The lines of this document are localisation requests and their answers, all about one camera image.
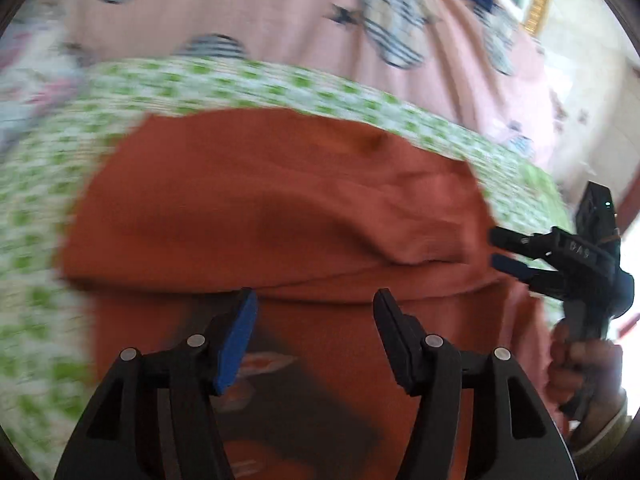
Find person's right hand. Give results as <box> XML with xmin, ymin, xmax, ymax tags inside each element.
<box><xmin>547</xmin><ymin>320</ymin><xmax>627</xmax><ymax>413</ymax></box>

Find green checkered printed bedsheet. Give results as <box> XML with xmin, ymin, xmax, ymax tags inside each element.
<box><xmin>0</xmin><ymin>56</ymin><xmax>576</xmax><ymax>467</ymax></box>

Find rust orange knit garment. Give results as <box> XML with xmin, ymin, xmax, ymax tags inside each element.
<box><xmin>59</xmin><ymin>109</ymin><xmax>571</xmax><ymax>480</ymax></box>

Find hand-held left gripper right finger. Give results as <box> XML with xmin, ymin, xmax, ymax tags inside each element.
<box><xmin>373</xmin><ymin>288</ymin><xmax>581</xmax><ymax>480</ymax></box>

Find purple floral pillow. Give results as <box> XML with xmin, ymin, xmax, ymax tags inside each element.
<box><xmin>0</xmin><ymin>15</ymin><xmax>98</xmax><ymax>156</ymax></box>

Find person's right forearm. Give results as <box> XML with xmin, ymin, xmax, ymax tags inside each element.
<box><xmin>565</xmin><ymin>389</ymin><xmax>635</xmax><ymax>463</ymax></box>

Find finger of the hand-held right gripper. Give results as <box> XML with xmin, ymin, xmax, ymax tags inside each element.
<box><xmin>490</xmin><ymin>253</ymin><xmax>567</xmax><ymax>297</ymax></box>
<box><xmin>488</xmin><ymin>226</ymin><xmax>557</xmax><ymax>257</ymax></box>

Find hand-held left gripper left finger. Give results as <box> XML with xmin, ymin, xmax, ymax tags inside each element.
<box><xmin>54</xmin><ymin>287</ymin><xmax>259</xmax><ymax>480</ymax></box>

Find pink quilt with plaid hearts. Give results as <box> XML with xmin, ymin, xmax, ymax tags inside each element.
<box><xmin>10</xmin><ymin>0</ymin><xmax>567</xmax><ymax>173</ymax></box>

